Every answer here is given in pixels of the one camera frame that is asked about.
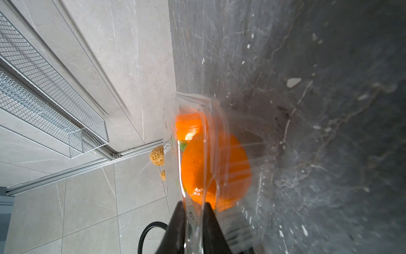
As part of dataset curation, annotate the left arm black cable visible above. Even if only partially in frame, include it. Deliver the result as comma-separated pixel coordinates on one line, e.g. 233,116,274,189
137,221,169,254

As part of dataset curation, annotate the white wire wall basket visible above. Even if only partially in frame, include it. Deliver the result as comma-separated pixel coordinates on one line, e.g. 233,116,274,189
1,15,109,159

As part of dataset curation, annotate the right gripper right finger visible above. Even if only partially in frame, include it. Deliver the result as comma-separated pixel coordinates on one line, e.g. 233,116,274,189
203,203,232,254

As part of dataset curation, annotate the clear clamshell container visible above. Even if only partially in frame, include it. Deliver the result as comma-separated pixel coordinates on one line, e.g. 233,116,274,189
163,93,271,254

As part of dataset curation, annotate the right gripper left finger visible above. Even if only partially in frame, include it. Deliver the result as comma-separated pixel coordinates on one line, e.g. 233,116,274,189
155,201,186,254

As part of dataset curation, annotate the brown teddy bear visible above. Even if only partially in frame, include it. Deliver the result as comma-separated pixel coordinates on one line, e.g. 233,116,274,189
149,145,165,167

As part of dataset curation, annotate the leafy twin oranges container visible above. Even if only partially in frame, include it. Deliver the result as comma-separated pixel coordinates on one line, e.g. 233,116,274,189
174,112,252,212

